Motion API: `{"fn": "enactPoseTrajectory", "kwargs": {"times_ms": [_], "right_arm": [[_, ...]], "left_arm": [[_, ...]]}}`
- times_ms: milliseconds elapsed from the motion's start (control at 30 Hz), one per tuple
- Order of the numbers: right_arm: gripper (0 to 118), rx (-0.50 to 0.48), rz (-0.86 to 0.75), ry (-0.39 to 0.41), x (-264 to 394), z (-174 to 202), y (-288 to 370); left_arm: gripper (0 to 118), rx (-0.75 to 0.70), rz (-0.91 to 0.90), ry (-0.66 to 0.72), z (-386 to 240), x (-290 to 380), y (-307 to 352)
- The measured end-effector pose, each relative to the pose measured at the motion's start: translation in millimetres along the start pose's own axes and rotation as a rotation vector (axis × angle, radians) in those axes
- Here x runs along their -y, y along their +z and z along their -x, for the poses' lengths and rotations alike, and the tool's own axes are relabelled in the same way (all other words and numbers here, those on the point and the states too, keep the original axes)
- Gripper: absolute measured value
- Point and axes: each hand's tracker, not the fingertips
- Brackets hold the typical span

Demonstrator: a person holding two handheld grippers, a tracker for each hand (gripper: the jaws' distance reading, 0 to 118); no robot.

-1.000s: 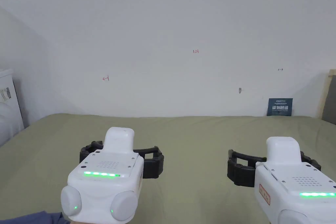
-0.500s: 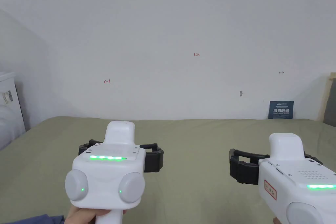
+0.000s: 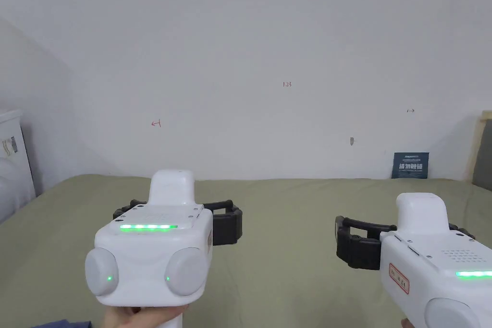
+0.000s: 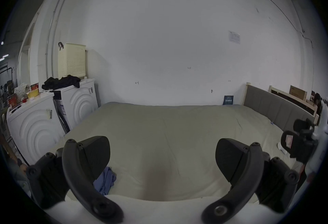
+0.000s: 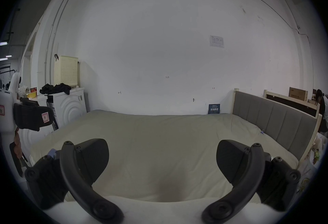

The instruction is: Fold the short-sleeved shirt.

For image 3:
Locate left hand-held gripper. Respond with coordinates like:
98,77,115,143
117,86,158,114
84,170,244,328

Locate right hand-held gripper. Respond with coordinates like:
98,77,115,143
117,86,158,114
334,192,492,328

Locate person's left hand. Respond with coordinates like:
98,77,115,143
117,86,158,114
101,304,191,328

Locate dark blue printed card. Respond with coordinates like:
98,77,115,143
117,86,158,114
392,151,430,180

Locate bed with pale green sheet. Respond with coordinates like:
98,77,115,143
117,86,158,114
0,173,492,328

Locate white appliance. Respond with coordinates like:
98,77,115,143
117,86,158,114
0,109,37,226

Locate padded headboard with wooden frame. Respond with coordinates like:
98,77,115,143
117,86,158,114
469,110,492,192

